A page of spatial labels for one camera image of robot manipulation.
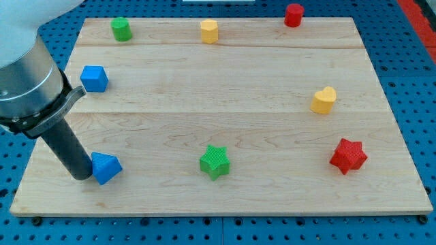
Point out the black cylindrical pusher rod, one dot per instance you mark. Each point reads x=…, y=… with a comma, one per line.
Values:
x=68, y=149

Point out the grey clamp flange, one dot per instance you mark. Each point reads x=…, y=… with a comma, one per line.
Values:
x=36, y=124

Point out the green star block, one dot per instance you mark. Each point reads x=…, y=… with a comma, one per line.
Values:
x=215, y=162

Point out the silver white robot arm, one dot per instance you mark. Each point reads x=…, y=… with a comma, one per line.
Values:
x=35, y=93

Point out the blue triangle block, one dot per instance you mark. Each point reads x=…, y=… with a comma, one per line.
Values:
x=105, y=167

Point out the red star block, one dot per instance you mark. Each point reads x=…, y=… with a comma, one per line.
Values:
x=348, y=155

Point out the blue cube block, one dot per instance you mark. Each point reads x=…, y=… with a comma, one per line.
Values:
x=94, y=78

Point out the green cylinder block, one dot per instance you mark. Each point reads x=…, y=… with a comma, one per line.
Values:
x=121, y=29

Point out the wooden board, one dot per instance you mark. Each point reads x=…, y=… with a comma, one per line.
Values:
x=170, y=95

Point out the yellow hexagon block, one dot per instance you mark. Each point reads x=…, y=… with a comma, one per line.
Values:
x=209, y=31

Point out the yellow heart block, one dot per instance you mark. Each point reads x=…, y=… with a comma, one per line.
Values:
x=323, y=101

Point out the red cylinder block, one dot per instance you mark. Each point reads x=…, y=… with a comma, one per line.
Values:
x=293, y=15

